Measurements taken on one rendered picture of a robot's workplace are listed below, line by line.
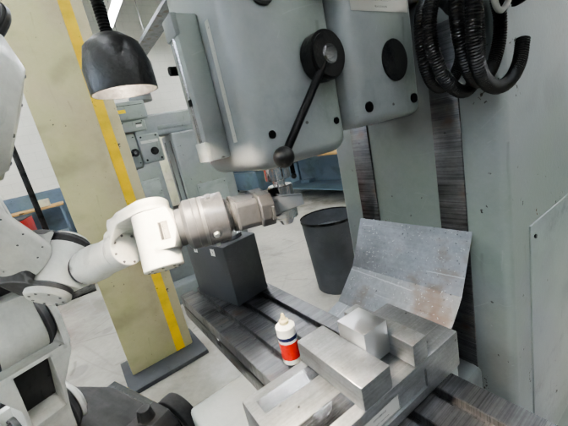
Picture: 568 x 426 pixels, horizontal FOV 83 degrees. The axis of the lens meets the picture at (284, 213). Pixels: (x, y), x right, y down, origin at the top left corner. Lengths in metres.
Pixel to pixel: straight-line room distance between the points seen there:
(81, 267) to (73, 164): 1.55
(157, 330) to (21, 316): 1.52
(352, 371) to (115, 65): 0.48
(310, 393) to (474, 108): 0.60
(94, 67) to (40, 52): 1.91
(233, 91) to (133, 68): 0.14
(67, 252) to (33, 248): 0.06
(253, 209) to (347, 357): 0.28
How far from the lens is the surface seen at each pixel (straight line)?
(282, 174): 0.57
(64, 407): 1.25
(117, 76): 0.40
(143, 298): 2.38
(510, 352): 0.95
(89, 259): 0.68
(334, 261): 2.58
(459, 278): 0.82
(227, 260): 0.92
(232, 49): 0.48
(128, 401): 1.43
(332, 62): 0.52
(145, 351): 2.52
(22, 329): 1.05
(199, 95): 0.52
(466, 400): 0.64
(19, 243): 0.70
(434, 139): 0.80
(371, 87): 0.60
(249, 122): 0.47
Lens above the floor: 1.36
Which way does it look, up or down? 14 degrees down
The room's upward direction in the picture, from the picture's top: 12 degrees counter-clockwise
